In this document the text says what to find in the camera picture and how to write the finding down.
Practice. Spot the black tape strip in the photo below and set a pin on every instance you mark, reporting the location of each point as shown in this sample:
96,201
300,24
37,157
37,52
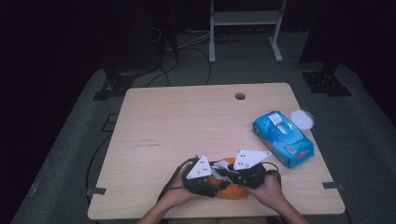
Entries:
332,185
96,191

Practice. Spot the person's left hand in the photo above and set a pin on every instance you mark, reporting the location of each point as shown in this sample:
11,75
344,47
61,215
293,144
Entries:
180,194

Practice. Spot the person's right hand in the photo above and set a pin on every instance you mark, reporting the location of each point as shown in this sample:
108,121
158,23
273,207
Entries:
267,194

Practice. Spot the white metal stand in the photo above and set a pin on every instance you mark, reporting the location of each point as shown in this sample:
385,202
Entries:
246,17

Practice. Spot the black stand base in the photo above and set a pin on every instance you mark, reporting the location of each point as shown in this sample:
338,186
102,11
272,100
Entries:
325,82
116,84

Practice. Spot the white wet wipe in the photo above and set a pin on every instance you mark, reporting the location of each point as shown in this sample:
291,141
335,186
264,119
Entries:
222,172

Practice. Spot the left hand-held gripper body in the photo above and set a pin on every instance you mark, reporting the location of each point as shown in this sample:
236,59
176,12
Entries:
199,183

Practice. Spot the orange plush toy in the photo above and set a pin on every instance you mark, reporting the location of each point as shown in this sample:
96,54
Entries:
233,191

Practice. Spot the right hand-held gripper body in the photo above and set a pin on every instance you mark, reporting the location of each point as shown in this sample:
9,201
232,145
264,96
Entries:
249,177

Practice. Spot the white oval pack lid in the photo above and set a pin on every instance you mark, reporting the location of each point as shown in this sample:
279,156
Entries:
302,119

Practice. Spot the blue wet wipes pack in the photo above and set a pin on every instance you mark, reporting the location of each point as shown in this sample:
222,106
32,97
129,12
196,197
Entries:
289,146

